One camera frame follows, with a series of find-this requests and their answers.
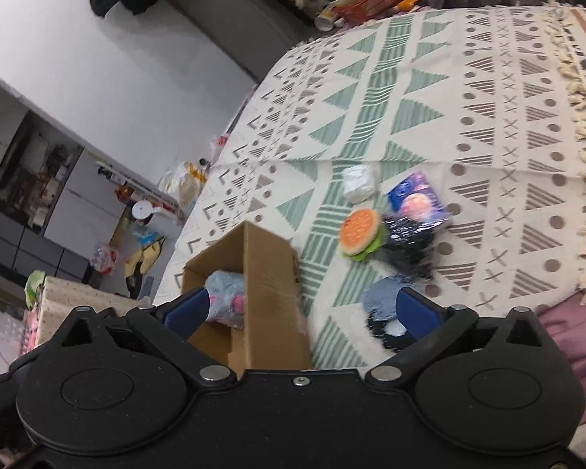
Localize brown cardboard box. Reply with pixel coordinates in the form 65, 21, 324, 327
182, 221, 312, 375

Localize white soft packet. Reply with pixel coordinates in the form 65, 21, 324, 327
342, 164, 377, 204

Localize yellow white plastic bag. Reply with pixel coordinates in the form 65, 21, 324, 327
157, 162, 207, 214

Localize white electric kettle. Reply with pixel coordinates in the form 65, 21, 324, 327
131, 200, 180, 224

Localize blue denim pouch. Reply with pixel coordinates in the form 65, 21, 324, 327
361, 276, 411, 326

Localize hamburger plush toy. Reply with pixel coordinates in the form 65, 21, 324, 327
339, 209, 383, 260

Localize grey pink plush slipper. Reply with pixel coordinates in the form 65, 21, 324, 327
204, 270, 247, 329

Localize patterned white green blanket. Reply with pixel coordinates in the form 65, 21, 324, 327
156, 4, 586, 369

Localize black white dotted pouch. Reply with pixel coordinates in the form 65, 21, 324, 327
366, 315, 415, 353

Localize yellow slippers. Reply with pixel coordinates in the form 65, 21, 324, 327
125, 238, 165, 278

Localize red wire basket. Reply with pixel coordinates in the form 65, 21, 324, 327
332, 0, 403, 25

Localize brown bottle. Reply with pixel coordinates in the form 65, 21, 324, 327
115, 184, 134, 203

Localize dotted beige cloth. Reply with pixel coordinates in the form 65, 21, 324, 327
21, 270, 141, 354

